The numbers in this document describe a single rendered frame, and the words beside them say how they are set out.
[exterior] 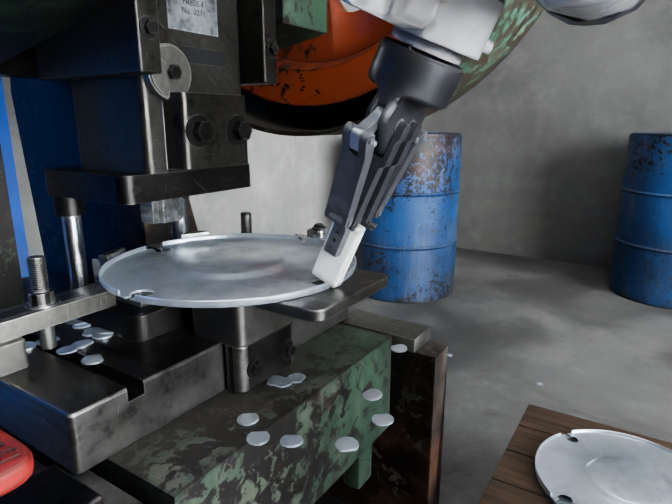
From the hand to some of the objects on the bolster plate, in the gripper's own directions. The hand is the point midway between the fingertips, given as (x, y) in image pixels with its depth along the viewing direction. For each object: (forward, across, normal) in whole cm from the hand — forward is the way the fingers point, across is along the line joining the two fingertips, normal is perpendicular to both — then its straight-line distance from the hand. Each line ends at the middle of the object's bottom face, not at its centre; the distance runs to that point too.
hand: (337, 251), depth 52 cm
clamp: (+22, -16, +21) cm, 34 cm away
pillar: (+22, -7, +28) cm, 36 cm away
